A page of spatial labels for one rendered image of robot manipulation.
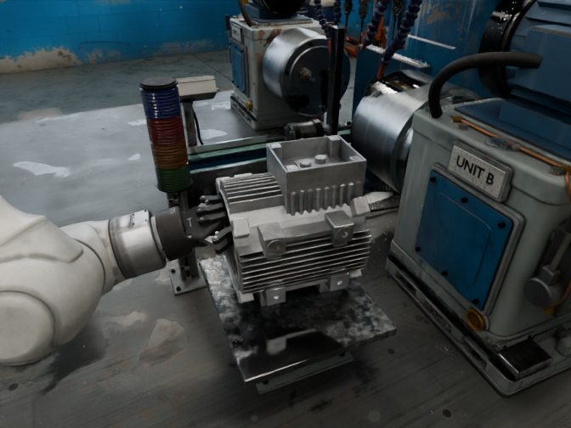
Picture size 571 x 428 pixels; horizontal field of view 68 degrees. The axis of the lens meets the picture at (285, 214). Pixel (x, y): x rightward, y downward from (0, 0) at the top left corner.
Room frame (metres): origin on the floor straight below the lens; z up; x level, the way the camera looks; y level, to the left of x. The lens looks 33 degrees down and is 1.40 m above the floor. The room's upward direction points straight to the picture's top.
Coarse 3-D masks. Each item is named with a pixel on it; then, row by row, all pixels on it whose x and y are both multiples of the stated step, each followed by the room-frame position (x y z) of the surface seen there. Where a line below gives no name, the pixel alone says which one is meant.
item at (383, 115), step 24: (408, 72) 0.94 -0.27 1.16; (384, 96) 0.87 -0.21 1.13; (408, 96) 0.83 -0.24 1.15; (456, 96) 0.81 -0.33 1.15; (360, 120) 0.89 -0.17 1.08; (384, 120) 0.82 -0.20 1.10; (408, 120) 0.77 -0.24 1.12; (360, 144) 0.87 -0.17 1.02; (384, 144) 0.79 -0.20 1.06; (408, 144) 0.75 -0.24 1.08; (384, 168) 0.78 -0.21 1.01
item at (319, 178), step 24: (288, 144) 0.60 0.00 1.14; (312, 144) 0.61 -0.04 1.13; (336, 144) 0.61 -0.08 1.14; (288, 168) 0.51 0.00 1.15; (312, 168) 0.51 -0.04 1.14; (336, 168) 0.52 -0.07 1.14; (360, 168) 0.53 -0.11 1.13; (288, 192) 0.50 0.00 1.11; (312, 192) 0.51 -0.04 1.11; (336, 192) 0.52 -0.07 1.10; (360, 192) 0.54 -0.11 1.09
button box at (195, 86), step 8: (184, 80) 1.19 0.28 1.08; (192, 80) 1.20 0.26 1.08; (200, 80) 1.21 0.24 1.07; (208, 80) 1.21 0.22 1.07; (184, 88) 1.18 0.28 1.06; (192, 88) 1.19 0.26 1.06; (200, 88) 1.19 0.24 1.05; (208, 88) 1.20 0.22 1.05; (216, 88) 1.21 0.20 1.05; (184, 96) 1.17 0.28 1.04; (192, 96) 1.18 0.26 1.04; (200, 96) 1.20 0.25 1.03; (208, 96) 1.22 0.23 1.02
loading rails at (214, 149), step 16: (208, 144) 1.08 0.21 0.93; (224, 144) 1.09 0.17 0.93; (240, 144) 1.10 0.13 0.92; (256, 144) 1.11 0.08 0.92; (192, 160) 1.01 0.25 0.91; (208, 160) 1.03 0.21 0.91; (224, 160) 1.05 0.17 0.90; (240, 160) 1.07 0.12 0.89; (256, 160) 1.01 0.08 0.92; (192, 176) 0.91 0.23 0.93; (208, 176) 0.92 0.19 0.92; (224, 176) 0.94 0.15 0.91; (368, 176) 1.11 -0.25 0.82; (192, 192) 0.90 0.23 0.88; (208, 192) 0.92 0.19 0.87
